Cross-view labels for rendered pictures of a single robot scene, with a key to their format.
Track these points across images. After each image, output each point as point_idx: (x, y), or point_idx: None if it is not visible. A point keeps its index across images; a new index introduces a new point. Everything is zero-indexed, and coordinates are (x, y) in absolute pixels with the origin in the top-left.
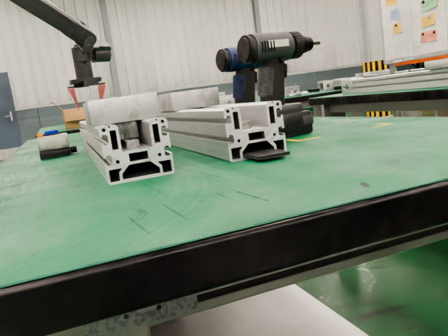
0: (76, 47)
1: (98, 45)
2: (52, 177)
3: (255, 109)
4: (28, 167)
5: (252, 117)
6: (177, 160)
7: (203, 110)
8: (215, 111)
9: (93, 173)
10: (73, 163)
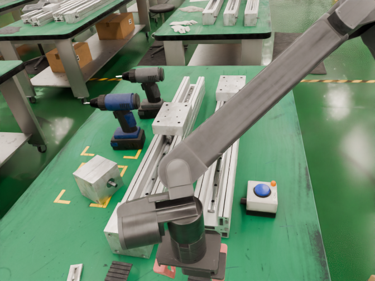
0: (193, 198)
1: (148, 195)
2: (261, 119)
3: (187, 82)
4: (279, 163)
5: (187, 87)
6: (211, 107)
7: (200, 87)
8: (202, 81)
9: None
10: (249, 148)
